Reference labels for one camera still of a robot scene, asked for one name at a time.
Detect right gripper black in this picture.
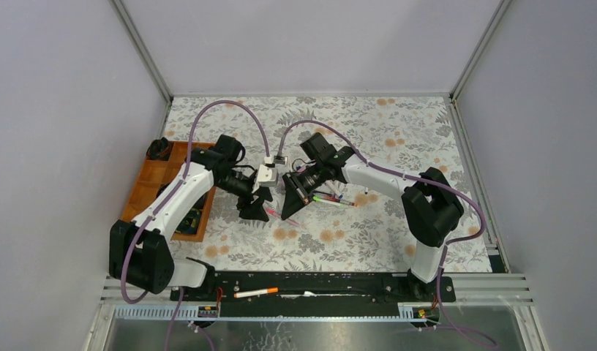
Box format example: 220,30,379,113
282,161,326,220

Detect translucent pink pen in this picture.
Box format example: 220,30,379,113
266,209,304,229

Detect blue cap white marker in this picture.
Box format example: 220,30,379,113
325,181,343,199

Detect orange cap white marker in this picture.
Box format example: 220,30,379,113
233,287,279,298

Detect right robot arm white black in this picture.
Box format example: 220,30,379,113
282,132,464,301

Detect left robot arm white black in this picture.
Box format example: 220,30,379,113
108,135,277,301

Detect wooden compartment tray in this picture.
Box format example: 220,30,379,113
120,141,217,242

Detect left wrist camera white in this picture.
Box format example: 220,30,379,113
255,156,278,187

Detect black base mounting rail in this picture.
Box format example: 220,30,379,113
170,271,457,317

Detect black cable bundle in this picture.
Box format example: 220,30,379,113
146,137,173,161

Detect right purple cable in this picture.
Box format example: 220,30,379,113
278,119,498,351

